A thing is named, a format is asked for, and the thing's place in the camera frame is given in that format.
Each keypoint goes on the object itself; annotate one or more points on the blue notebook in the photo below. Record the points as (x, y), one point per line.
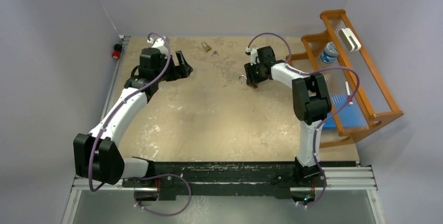
(351, 116)

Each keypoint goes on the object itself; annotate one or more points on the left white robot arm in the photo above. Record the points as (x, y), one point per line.
(96, 154)

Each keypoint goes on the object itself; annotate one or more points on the red white marker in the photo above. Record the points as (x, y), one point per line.
(349, 93)

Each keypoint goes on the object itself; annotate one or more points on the red emergency button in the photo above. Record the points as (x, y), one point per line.
(117, 49)

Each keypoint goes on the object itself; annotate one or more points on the white eraser block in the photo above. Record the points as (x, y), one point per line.
(349, 39)

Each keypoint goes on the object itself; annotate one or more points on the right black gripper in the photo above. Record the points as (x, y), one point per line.
(251, 79)

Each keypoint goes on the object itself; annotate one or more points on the orange wooden rack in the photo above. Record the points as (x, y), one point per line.
(375, 100)

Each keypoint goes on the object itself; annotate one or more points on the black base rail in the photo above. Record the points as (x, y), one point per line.
(278, 179)

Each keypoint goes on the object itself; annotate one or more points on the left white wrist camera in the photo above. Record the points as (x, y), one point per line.
(158, 43)

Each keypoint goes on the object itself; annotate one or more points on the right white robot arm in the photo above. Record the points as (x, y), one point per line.
(311, 102)

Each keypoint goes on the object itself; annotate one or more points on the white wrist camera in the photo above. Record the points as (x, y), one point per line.
(158, 43)
(253, 53)

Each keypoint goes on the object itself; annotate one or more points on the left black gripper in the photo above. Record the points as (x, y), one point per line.
(182, 71)

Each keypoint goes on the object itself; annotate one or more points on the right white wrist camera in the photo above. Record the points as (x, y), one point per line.
(253, 53)

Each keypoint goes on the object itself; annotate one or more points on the aluminium frame rails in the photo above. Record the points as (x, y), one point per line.
(211, 117)

